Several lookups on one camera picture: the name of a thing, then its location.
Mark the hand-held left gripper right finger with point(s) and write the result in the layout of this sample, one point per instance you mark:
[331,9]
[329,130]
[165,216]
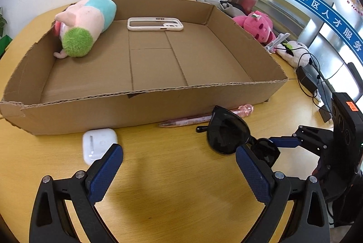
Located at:
[253,175]

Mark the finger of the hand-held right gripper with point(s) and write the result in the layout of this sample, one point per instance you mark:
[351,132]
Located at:
[286,142]

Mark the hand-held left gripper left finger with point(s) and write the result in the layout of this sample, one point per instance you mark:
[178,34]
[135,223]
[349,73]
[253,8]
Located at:
[106,172]

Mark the white earbuds case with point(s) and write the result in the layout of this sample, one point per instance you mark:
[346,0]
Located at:
[97,143]

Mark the black sunglasses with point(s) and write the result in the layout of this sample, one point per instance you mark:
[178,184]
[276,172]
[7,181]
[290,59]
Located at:
[224,135]

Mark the torn brown cardboard box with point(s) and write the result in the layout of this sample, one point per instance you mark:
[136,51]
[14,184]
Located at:
[153,115]

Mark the pink pen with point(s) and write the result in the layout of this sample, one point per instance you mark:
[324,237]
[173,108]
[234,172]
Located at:
[184,121]

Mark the pink and blue plush pig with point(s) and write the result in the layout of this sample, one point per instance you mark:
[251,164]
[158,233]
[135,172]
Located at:
[90,13]

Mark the white phone case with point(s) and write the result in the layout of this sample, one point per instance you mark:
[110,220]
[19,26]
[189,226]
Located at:
[173,25]

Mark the small black charger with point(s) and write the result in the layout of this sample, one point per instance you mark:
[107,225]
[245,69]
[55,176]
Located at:
[324,114]

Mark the white plush toy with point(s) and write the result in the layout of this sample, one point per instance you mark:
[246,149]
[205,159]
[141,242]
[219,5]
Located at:
[295,57]

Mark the white phone stand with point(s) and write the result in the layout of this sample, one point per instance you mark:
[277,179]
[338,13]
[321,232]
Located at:
[279,38]

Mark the pink plush toy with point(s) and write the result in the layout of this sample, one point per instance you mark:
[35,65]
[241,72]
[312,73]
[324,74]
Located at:
[255,24]

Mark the grey cloth bag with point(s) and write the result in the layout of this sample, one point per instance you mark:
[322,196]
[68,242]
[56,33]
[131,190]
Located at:
[235,9]

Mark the tall green potted plant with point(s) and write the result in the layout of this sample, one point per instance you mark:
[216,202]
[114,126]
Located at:
[2,22]

